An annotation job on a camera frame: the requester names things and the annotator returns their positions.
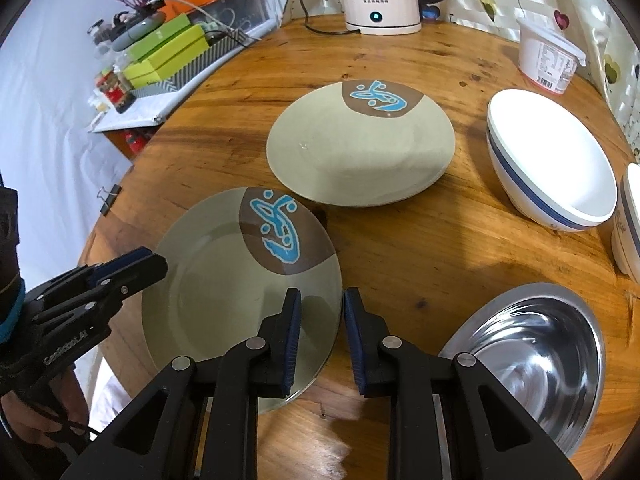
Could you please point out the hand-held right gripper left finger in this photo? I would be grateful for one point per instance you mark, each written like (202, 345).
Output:
(292, 345)

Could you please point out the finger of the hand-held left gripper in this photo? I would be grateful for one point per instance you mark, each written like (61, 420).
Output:
(120, 261)
(142, 272)

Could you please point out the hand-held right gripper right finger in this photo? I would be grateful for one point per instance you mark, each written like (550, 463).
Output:
(352, 345)

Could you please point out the green plate with blue fish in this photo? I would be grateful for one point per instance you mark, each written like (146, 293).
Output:
(200, 305)
(340, 150)

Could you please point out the metal bowl rim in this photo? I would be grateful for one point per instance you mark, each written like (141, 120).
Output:
(540, 360)

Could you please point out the white bowl with blue stripe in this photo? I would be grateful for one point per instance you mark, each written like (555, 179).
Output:
(550, 160)

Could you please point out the white plate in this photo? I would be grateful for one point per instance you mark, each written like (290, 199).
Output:
(629, 230)

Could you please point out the person's left hand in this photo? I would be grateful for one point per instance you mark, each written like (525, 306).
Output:
(25, 422)

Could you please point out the black binder clip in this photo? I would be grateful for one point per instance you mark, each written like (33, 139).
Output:
(106, 205)

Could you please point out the white flat tray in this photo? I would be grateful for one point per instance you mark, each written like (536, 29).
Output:
(130, 112)

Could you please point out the green cardboard box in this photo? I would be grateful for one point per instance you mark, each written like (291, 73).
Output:
(160, 35)
(170, 55)

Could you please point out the black white zigzag box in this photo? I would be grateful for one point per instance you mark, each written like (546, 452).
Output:
(200, 62)

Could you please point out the grey handheld device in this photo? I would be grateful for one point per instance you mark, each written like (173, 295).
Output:
(137, 30)

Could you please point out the white plastic tub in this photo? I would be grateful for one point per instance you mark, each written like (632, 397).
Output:
(545, 60)

